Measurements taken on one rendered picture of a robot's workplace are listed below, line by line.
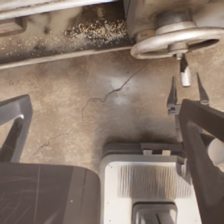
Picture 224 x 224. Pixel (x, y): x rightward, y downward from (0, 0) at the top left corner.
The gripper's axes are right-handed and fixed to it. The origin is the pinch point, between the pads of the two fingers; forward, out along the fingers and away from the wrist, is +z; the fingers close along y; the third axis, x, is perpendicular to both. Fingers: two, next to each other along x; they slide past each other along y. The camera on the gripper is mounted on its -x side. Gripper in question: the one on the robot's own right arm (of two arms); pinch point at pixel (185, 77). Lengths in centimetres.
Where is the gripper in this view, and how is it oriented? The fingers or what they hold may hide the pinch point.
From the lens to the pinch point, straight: 55.8
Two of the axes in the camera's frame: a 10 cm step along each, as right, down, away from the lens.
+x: 4.4, -1.6, 8.8
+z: -1.4, -9.8, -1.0
